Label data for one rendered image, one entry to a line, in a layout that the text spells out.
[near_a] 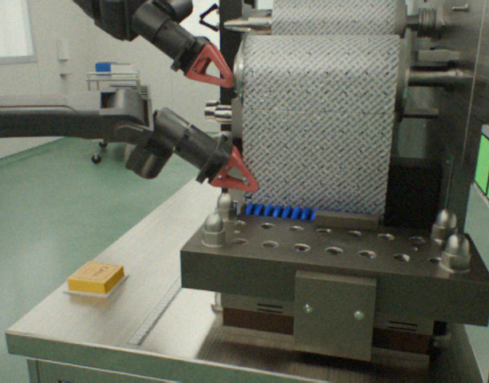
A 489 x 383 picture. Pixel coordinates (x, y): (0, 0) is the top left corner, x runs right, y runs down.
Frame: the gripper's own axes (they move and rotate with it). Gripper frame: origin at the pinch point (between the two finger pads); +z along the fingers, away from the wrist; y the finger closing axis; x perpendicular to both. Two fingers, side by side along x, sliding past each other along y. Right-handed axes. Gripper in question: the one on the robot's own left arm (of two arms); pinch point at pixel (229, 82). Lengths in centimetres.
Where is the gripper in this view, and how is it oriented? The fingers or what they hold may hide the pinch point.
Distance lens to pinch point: 89.1
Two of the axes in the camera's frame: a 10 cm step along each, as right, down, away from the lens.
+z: 8.0, 5.9, 0.1
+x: 5.6, -7.5, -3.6
